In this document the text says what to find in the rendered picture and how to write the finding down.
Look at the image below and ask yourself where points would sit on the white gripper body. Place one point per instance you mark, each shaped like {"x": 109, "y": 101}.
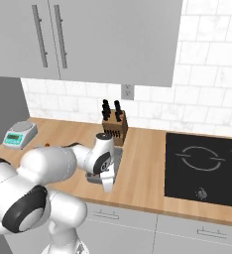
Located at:
{"x": 108, "y": 183}

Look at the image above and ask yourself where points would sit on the orange carrot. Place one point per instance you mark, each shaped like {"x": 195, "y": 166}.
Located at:
{"x": 47, "y": 144}

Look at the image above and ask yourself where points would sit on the grey wall cupboard door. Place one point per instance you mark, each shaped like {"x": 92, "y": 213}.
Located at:
{"x": 121, "y": 39}
{"x": 12, "y": 36}

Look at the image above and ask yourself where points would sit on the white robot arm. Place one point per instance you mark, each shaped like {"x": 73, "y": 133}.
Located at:
{"x": 45, "y": 165}

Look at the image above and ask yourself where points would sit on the black hob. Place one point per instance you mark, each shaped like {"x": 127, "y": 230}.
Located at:
{"x": 204, "y": 172}

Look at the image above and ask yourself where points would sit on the grey drawer front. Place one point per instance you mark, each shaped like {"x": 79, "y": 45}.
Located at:
{"x": 187, "y": 229}
{"x": 134, "y": 216}

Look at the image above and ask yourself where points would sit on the wooden knife block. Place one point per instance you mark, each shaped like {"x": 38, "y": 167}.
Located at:
{"x": 118, "y": 129}

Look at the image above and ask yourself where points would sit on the grey base cupboard door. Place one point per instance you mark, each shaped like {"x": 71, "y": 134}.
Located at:
{"x": 121, "y": 241}
{"x": 194, "y": 246}

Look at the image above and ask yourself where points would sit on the teal and grey kitchen scale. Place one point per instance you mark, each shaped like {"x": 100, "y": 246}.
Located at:
{"x": 19, "y": 133}

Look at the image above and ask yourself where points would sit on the grey wall socket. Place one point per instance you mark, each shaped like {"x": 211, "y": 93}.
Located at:
{"x": 127, "y": 92}

